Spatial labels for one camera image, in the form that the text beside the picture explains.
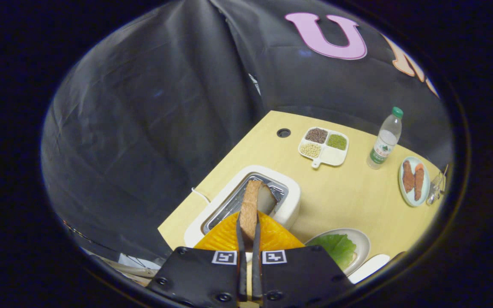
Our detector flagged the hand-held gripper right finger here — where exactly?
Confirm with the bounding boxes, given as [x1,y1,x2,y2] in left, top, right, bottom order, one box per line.
[252,210,355,308]

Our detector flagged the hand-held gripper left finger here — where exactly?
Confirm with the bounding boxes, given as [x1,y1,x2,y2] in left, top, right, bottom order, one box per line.
[145,210,248,308]

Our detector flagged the toasted bread slice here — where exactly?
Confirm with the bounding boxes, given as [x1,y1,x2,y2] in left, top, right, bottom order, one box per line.
[239,180,278,242]

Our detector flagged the green lettuce leaf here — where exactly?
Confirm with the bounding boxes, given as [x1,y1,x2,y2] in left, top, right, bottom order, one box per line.
[308,234,357,271]

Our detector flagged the white toaster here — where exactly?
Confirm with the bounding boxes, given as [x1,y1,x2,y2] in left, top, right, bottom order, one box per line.
[184,165,302,249]

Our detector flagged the beige plate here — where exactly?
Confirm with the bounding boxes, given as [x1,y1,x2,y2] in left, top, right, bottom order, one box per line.
[305,228,371,276]

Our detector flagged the white plate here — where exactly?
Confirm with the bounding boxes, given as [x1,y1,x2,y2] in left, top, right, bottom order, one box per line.
[347,254,391,284]

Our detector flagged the white divided dish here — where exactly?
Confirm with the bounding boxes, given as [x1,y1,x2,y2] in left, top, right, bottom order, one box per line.
[298,127,350,169]

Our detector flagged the pale soybeans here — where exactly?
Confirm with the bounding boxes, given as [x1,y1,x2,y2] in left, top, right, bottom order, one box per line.
[300,143,322,158]

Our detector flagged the pale green plate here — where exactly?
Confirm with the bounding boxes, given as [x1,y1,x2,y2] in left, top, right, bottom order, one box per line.
[398,156,431,207]

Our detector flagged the green mung beans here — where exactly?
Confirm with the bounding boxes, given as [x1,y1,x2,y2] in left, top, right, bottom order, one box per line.
[327,133,347,151]

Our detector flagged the dark brown grains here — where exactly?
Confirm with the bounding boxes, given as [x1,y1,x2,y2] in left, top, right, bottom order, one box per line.
[305,128,328,144]

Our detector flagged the reddish brown meat slice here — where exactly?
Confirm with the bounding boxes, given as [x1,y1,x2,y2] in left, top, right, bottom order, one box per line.
[414,163,425,201]
[402,160,416,193]

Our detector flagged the clear plastic water bottle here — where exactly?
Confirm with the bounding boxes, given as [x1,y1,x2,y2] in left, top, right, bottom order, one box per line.
[366,107,404,170]

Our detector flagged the black backdrop cloth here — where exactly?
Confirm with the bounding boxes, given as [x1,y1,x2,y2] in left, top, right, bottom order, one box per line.
[41,0,454,262]

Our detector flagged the small glass shaker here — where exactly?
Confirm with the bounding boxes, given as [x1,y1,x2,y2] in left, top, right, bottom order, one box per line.
[426,165,449,206]

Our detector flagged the white power cable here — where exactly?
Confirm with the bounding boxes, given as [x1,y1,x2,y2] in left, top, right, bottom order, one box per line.
[191,187,211,204]

